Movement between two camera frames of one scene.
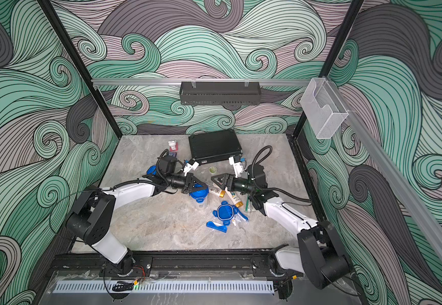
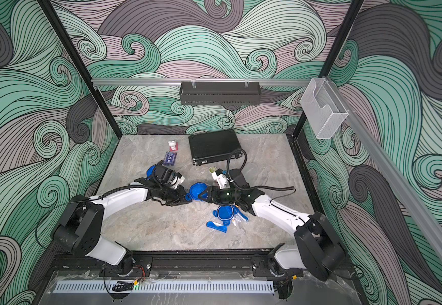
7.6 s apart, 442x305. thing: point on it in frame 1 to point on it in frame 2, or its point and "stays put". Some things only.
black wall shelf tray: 220,93 stays put
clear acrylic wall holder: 323,108 stays put
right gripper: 228,178 to 213,190
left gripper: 190,182 to 179,199
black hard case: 211,146 stays put
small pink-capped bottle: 173,145 stays put
